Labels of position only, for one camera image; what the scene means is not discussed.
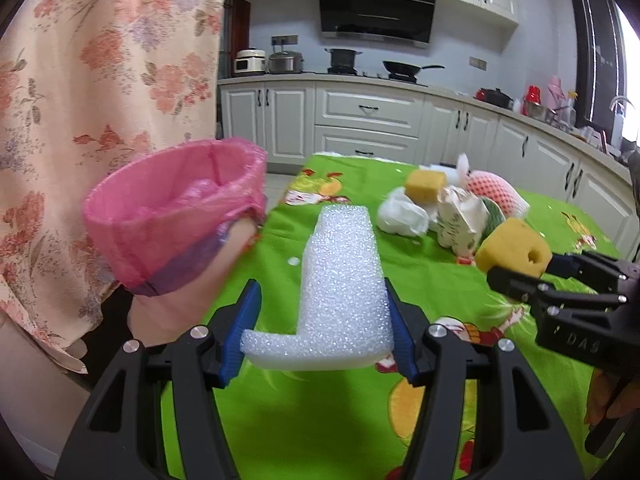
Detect chrome sink faucet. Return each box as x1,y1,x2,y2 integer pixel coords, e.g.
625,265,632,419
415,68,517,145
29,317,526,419
610,96,638,152

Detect pink thermos bottle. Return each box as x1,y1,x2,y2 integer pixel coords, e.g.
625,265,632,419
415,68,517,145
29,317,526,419
546,75,566,110

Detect black red casserole pot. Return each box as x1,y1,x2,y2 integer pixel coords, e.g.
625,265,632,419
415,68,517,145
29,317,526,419
474,88,513,110

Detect operator right hand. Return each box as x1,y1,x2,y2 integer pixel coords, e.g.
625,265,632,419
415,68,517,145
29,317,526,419
584,368,640,428

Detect red kettle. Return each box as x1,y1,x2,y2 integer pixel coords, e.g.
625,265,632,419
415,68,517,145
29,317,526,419
522,84,541,117

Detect yellow sponge with hole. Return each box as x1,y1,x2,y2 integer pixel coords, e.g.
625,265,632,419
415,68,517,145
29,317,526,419
475,218,552,278

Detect silver pressure cooker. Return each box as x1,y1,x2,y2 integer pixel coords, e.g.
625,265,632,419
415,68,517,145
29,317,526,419
268,51,304,75

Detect white lower kitchen cabinets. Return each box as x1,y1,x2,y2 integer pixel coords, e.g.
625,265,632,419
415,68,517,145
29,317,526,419
218,74,639,257

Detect pink lined trash bin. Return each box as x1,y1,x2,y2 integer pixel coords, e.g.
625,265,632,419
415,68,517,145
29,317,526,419
82,136,269,347

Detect black range hood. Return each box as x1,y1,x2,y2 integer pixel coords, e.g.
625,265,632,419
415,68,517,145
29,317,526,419
319,0,436,44

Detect pink foam fruit net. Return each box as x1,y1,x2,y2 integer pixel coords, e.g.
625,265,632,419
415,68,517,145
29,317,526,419
466,170,530,220

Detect white paper towel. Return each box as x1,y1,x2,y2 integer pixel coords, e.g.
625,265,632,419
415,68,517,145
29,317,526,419
376,186,431,237

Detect white rice cooker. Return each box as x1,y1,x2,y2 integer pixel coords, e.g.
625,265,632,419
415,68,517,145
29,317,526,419
233,49,266,76

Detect white foam packing piece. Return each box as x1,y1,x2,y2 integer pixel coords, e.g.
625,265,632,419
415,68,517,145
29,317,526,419
241,205,394,372

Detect yellow rectangular sponge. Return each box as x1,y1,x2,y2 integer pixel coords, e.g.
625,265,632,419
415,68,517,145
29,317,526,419
405,169,447,204

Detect green cartoon tablecloth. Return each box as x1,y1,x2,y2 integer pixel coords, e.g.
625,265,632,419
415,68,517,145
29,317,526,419
159,152,624,480

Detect steel mixing bowl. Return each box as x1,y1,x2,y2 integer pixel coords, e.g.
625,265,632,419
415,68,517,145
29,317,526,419
524,101,555,124

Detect floral pink curtain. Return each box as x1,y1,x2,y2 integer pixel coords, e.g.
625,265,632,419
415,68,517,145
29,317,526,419
1,0,224,373

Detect black frying pan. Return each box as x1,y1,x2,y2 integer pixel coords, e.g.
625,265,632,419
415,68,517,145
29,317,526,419
383,61,445,84

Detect black stock pot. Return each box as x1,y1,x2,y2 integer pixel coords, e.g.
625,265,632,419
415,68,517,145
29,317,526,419
326,48,360,75

